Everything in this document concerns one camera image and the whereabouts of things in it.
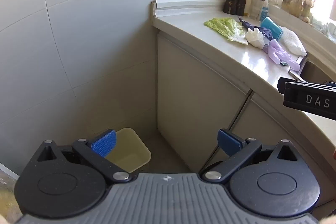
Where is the beige cabinet door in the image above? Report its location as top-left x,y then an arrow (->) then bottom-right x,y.
157,32 -> 254,173
200,93 -> 336,178

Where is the green cabbage leaf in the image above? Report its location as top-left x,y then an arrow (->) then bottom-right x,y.
204,17 -> 249,45

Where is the clear rectangular glass container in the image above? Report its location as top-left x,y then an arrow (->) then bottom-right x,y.
249,0 -> 263,20

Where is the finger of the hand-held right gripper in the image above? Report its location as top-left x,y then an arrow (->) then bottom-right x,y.
277,77 -> 336,94

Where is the white foam fruit net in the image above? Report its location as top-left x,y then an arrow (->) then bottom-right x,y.
278,26 -> 307,57

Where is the patterned plastic bag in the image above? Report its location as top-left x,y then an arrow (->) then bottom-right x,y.
0,171 -> 22,224

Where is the clear spray bottle blue label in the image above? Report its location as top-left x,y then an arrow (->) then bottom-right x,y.
260,0 -> 270,22

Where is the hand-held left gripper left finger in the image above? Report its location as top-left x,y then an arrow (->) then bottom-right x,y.
28,130 -> 131,183

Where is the dark blue plastic wrapper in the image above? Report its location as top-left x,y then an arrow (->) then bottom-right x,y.
238,18 -> 274,41

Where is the cream plastic trash bin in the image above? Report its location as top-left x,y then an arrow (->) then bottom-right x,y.
105,127 -> 152,173

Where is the purple rubber glove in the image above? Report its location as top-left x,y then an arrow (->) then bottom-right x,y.
267,39 -> 301,72

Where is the stainless steel sink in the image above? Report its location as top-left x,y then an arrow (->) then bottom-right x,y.
299,61 -> 336,83

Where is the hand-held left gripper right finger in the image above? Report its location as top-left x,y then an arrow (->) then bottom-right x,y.
199,129 -> 302,184

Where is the teal cup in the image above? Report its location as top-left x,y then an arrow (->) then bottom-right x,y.
260,17 -> 284,42

